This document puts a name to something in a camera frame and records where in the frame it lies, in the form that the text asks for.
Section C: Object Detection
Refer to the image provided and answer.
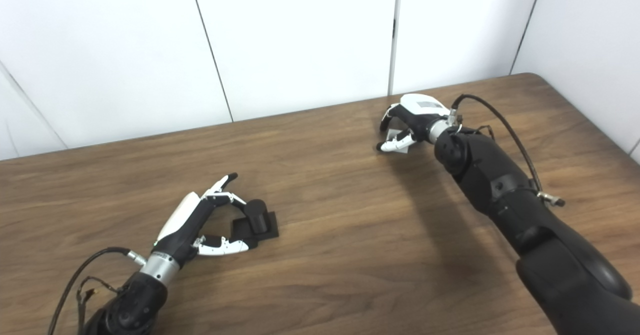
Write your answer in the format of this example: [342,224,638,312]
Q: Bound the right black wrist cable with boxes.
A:
[450,94,566,207]

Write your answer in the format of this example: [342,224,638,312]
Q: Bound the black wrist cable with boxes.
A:
[450,94,566,207]
[47,247,147,335]

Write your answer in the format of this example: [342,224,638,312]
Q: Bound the left thin arm wires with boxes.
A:
[76,276,122,322]

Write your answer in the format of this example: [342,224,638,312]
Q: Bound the black peg with base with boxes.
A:
[231,199,280,249]

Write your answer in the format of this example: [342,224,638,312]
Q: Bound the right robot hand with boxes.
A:
[376,93,453,153]

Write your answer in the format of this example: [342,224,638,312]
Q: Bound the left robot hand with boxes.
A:
[152,172,250,268]

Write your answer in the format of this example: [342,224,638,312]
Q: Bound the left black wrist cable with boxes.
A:
[47,247,147,335]

